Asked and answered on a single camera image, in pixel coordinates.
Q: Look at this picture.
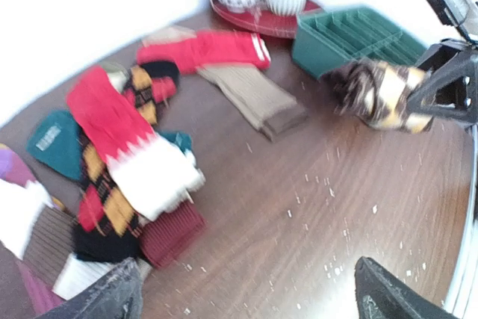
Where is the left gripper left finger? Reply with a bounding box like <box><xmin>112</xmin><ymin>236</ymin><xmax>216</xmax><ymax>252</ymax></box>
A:
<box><xmin>40</xmin><ymin>258</ymin><xmax>143</xmax><ymax>319</ymax></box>

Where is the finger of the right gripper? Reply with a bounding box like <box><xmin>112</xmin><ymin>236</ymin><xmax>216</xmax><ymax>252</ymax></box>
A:
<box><xmin>415</xmin><ymin>40</ymin><xmax>477</xmax><ymax>76</ymax></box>
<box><xmin>406</xmin><ymin>73</ymin><xmax>477</xmax><ymax>124</ymax></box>

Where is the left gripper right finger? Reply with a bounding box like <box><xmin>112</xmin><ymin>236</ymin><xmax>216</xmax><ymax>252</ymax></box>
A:
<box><xmin>355</xmin><ymin>256</ymin><xmax>455</xmax><ymax>319</ymax></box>

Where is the brown beige argyle sock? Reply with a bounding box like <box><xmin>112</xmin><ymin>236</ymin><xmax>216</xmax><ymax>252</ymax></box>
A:
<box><xmin>320</xmin><ymin>58</ymin><xmax>433</xmax><ymax>134</ymax></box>

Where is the dark maroon sock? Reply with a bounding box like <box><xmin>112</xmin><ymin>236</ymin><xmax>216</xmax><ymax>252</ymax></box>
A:
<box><xmin>140</xmin><ymin>202</ymin><xmax>205</xmax><ymax>267</ymax></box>

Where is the orange brown argyle sock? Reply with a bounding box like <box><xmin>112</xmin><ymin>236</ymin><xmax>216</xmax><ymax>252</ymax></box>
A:
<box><xmin>77</xmin><ymin>61</ymin><xmax>179</xmax><ymax>237</ymax></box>

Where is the white brown block sock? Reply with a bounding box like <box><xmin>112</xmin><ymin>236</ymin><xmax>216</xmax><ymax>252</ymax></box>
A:
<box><xmin>1</xmin><ymin>180</ymin><xmax>115</xmax><ymax>300</ymax></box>

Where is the green divided organizer tray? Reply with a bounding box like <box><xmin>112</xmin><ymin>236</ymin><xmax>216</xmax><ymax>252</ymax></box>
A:
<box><xmin>291</xmin><ymin>6</ymin><xmax>426</xmax><ymax>78</ymax></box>

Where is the red white zigzag sock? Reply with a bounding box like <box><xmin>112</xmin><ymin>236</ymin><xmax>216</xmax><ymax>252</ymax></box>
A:
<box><xmin>66</xmin><ymin>66</ymin><xmax>205</xmax><ymax>221</ymax></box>

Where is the purple orange striped sock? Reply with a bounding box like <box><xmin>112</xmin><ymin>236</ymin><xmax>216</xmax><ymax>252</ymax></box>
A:
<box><xmin>1</xmin><ymin>143</ymin><xmax>63</xmax><ymax>315</ymax></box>

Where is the dark blue sock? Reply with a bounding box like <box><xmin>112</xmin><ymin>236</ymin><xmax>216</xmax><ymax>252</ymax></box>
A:
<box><xmin>27</xmin><ymin>108</ymin><xmax>202</xmax><ymax>189</ymax></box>

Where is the tan brown sock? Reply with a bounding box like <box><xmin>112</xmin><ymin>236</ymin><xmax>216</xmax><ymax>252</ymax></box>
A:
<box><xmin>143</xmin><ymin>25</ymin><xmax>309</xmax><ymax>143</ymax></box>

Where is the red round plate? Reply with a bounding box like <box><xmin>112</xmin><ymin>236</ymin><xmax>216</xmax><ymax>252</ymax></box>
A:
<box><xmin>209</xmin><ymin>0</ymin><xmax>324</xmax><ymax>40</ymax></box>

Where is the red sock white cuff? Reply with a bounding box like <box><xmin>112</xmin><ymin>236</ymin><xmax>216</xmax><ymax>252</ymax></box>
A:
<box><xmin>136</xmin><ymin>30</ymin><xmax>271</xmax><ymax>73</ymax></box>

